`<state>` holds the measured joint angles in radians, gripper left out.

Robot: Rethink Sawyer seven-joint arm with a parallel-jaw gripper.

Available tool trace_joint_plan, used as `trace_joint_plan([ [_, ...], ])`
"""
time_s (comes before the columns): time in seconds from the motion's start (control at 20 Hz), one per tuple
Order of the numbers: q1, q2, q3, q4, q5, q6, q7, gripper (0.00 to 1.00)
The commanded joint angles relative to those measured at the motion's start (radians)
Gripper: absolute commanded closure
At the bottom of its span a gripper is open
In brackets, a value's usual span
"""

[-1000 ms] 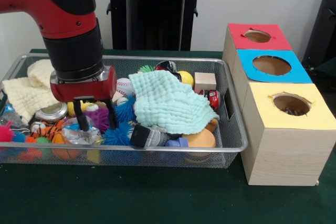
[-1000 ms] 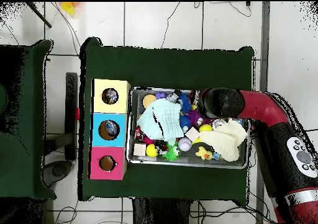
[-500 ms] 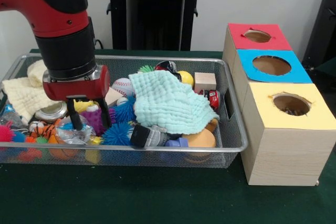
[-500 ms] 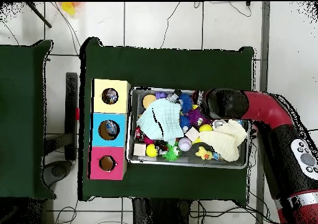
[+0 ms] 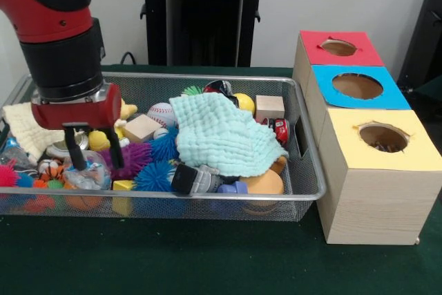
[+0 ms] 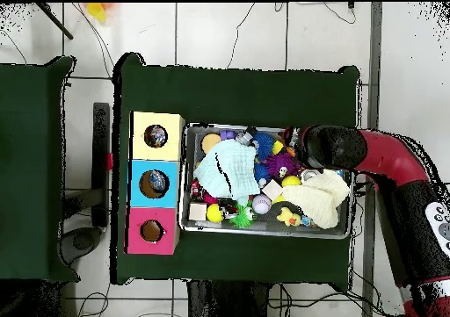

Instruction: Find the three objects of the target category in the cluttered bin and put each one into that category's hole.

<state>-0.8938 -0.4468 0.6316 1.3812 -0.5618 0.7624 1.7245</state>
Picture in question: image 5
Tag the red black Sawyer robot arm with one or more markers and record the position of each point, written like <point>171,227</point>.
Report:
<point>55,32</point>

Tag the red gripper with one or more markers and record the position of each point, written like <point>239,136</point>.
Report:
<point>76,112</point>

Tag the yellow rubber duck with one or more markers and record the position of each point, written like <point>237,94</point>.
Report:
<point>128,110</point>

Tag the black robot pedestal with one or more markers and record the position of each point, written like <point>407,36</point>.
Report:
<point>200,18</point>

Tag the shallow clear mesh bin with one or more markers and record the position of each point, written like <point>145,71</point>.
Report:
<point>305,170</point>

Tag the white toy baseball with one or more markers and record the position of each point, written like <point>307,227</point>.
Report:
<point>161,114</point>

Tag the mint green cloth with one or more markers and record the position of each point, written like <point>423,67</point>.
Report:
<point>228,136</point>

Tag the pink spiky ball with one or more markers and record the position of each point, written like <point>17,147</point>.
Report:
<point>8,175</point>

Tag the yellow ball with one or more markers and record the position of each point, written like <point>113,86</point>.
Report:
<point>98,141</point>
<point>245,103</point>

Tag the multicolour cartoon print cloth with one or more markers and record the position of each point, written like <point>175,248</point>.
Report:
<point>380,146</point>

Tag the wooden box with three holes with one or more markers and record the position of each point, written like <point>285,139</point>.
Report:
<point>373,198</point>

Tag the black chair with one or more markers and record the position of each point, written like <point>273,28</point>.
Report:
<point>425,32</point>

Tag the small wooden cube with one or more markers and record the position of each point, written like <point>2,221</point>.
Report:
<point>270,107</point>

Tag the clear blue plastic packet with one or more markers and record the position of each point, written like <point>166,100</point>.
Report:
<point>93,179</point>

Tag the peach orange ball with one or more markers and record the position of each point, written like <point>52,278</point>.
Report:
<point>265,184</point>

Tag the cream yellow cloth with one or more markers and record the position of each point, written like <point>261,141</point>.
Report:
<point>21,129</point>

